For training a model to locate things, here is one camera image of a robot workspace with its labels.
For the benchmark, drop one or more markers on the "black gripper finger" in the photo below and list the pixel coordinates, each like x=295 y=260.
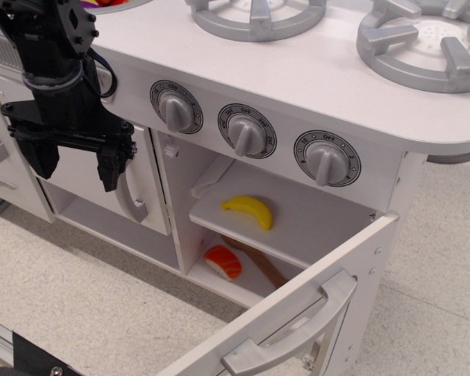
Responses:
x=111 y=163
x=42 y=156

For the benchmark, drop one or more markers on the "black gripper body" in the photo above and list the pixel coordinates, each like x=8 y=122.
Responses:
x=75 y=119

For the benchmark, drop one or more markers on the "white oven door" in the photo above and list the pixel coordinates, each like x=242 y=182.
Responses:
x=363 y=257

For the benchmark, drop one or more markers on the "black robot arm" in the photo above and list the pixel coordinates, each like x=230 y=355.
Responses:
x=53 y=40

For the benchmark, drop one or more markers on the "white middle cabinet door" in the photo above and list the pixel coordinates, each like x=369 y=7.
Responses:
x=76 y=172

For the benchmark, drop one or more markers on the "white cabinet door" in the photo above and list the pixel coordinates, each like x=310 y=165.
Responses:
x=76 y=172
x=18 y=184

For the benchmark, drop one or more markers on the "white left cabinet door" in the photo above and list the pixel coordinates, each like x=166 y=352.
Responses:
x=18 y=184

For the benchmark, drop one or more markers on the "grey left control knob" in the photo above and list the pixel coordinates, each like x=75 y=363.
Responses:
x=176 y=107

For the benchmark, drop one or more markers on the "grey control knob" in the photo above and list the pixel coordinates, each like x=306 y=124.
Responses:
x=248 y=132
x=176 y=107
x=326 y=158

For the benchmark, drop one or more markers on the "grey middle control knob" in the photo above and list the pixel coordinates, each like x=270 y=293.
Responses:
x=248 y=132

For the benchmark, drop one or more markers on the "yellow toy banana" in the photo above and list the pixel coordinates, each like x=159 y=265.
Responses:
x=252 y=206

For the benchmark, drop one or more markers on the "orange salmon sushi toy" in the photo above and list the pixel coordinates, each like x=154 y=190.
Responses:
x=224 y=262

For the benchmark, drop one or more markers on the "white toy kitchen body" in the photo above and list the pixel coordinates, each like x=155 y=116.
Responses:
x=313 y=81

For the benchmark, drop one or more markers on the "wooden spoon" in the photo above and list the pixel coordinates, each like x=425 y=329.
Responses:
x=275 y=277

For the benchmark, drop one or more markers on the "grey left stove burner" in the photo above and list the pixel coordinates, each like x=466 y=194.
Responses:
x=261 y=25

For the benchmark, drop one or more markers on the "grey stove burner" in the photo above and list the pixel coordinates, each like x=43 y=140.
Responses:
x=423 y=45
x=261 y=25

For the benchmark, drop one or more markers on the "grey right control knob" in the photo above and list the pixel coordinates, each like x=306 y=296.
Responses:
x=326 y=158

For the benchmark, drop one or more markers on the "grey right stove burner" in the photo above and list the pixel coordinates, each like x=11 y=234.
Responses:
x=423 y=45

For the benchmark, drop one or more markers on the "grey middle door handle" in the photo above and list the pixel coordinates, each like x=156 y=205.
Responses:
x=134 y=210

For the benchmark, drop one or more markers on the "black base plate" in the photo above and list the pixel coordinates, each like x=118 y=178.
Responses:
x=29 y=359

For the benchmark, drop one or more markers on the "grey oven door handle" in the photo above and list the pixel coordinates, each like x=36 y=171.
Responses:
x=249 y=358

